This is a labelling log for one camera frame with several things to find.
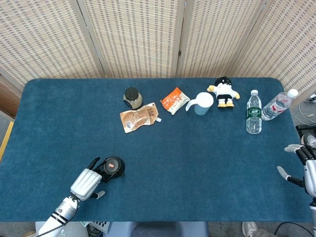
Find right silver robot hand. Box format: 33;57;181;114
276;144;316;198

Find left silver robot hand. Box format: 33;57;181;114
70;157;108;201

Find black round lidded container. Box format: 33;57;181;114
98;156;126;183

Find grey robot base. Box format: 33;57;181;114
35;221;209;237

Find grey sneaker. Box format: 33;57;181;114
300;133;316;152
241;221;259;237

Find checkerboard calibration card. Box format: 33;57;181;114
88;221;111;233

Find red label water bottle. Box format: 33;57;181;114
261;88;299;121

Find green label water bottle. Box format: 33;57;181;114
245;89;263;135

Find blue table cloth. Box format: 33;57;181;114
0;78;316;222

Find brown spout pouch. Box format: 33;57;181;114
119;102;162;134

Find glass jar with black lid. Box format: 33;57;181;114
123;87;143;110

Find black and white plush toy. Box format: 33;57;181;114
206;76;240;109

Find orange snack bag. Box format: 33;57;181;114
160;87;191;116

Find light blue plastic pitcher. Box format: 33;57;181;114
185;92;214;116

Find woven folding screen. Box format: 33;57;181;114
0;0;316;109

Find white cable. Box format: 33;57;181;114
297;101;316;124

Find black cable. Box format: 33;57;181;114
276;222;314;237

